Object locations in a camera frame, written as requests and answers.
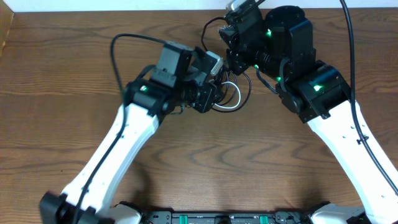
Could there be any black USB cable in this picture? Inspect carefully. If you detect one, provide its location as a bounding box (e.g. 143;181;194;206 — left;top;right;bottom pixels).
200;16;252;113

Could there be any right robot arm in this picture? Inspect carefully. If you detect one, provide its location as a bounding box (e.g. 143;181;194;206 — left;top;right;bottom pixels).
219;1;397;223

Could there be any white cable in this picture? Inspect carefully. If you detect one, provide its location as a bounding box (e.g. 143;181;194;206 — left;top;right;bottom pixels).
213;80;242;110

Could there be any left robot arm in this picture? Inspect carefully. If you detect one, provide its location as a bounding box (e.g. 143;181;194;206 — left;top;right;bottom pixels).
39;41;223;223

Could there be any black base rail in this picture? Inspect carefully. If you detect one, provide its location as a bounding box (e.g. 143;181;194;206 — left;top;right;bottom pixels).
111;201;368;224

